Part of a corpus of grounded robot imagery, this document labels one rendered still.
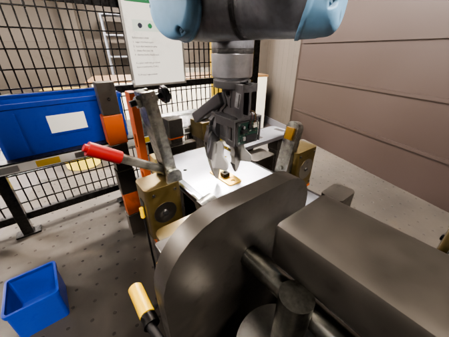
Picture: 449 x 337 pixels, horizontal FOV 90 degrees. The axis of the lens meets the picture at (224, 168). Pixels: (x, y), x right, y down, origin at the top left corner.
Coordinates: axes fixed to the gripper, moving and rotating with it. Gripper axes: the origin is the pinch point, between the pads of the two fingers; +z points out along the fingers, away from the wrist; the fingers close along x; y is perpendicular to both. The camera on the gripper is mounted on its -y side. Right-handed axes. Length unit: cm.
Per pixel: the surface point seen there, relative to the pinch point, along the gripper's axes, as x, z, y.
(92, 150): -25.5, -11.8, 1.0
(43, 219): -43, 33, -57
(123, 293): -27.3, 32.3, -8.4
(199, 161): -0.3, 2.4, -10.8
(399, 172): 224, 81, -8
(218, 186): -3.6, 2.2, 2.6
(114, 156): -22.8, -10.0, 1.0
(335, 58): 257, -15, -115
